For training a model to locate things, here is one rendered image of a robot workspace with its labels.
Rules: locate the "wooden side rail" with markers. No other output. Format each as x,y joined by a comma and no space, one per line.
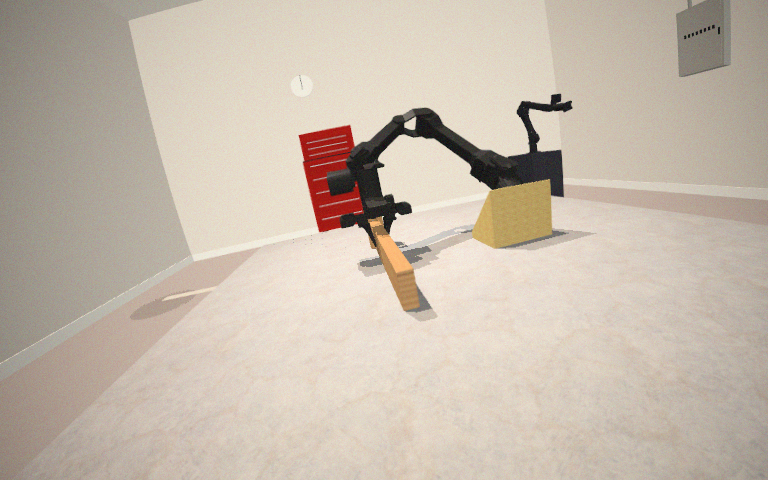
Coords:
399,270

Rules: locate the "wooden post with slot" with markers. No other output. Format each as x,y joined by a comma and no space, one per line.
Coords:
381,221

